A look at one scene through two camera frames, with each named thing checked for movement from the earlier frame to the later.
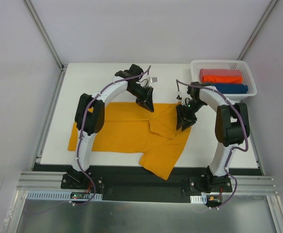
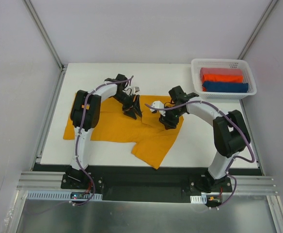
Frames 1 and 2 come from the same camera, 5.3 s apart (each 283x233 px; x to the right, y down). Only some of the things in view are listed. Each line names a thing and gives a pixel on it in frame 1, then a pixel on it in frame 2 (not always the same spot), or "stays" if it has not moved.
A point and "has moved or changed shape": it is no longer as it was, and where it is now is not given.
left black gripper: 144,94 → 129,107
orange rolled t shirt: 222,79 stays
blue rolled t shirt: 230,88 stays
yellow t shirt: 131,128 has moved or changed shape
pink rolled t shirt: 212,72 stays
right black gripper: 187,112 → 168,119
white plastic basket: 247,79 stays
